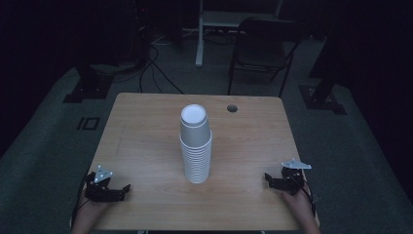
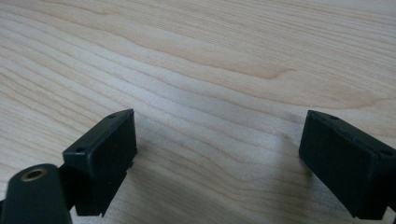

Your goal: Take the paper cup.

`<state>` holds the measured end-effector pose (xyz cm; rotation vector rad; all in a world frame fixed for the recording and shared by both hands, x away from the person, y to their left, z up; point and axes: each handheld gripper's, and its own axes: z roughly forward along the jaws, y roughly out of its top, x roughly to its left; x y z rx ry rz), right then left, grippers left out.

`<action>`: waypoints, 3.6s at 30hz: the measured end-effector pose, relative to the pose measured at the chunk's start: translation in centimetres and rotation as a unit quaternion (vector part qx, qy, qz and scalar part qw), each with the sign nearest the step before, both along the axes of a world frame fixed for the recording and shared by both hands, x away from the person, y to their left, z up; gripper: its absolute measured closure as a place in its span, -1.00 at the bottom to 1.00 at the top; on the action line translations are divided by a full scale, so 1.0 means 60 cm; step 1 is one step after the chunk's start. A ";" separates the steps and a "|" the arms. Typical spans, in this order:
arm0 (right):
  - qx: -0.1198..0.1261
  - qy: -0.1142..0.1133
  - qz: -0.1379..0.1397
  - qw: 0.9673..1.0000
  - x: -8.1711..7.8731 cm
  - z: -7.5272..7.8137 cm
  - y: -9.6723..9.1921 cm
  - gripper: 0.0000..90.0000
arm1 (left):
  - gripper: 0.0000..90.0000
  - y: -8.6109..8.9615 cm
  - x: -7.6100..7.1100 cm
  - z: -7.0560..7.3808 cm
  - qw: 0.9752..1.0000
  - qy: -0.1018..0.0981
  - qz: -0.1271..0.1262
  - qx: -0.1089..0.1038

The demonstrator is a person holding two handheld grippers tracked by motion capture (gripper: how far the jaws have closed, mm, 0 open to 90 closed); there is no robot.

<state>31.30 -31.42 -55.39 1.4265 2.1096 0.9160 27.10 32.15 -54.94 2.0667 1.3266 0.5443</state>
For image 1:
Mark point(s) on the black folding chair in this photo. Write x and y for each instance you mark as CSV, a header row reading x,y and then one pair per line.
x,y
263,52

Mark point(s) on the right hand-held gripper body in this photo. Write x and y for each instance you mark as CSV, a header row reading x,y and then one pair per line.
x,y
290,180

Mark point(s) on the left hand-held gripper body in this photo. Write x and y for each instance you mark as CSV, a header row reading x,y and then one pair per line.
x,y
102,191

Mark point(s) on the stack of white paper cups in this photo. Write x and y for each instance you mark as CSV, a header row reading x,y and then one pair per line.
x,y
196,165

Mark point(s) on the black stand base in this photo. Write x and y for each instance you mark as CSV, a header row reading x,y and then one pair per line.
x,y
323,99
89,86

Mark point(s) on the person's right hand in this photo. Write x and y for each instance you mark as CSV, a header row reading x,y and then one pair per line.
x,y
297,203

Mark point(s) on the person's left hand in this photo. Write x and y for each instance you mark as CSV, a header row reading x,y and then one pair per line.
x,y
92,209

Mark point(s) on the white desk frame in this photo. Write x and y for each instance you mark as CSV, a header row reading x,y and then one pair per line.
x,y
207,22

